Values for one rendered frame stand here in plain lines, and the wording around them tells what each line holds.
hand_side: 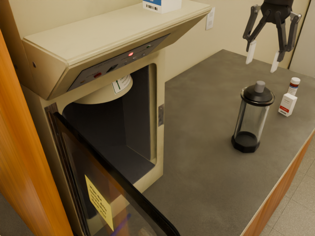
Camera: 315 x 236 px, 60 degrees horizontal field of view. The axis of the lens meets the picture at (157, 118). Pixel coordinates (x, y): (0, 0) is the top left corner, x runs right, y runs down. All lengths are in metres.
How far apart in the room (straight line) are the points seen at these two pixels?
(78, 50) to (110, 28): 0.08
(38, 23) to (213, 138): 0.81
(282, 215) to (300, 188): 0.31
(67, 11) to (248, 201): 0.73
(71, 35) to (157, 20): 0.14
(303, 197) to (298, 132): 1.12
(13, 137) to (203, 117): 0.91
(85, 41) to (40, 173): 0.20
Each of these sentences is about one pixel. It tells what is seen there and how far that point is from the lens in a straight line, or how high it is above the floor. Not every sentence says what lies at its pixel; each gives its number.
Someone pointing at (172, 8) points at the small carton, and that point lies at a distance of 0.52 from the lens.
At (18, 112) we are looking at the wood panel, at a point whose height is 1.46.
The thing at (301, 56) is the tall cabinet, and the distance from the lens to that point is 3.60.
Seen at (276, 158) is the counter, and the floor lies 0.94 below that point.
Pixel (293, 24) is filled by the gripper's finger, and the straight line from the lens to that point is 0.85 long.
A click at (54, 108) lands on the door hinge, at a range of 0.51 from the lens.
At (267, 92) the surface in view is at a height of 1.18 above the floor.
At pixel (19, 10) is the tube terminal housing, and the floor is 1.54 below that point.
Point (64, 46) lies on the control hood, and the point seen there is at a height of 1.51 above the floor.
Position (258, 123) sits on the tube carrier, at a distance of 0.98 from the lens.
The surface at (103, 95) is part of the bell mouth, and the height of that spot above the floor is 1.33.
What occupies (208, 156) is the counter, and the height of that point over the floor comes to 0.94.
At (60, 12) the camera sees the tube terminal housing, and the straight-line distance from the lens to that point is 0.47.
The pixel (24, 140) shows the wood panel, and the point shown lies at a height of 1.41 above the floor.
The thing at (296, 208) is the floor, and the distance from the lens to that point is 2.22.
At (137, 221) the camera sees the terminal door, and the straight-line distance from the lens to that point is 0.36.
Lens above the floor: 1.65
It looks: 38 degrees down
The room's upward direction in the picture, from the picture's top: straight up
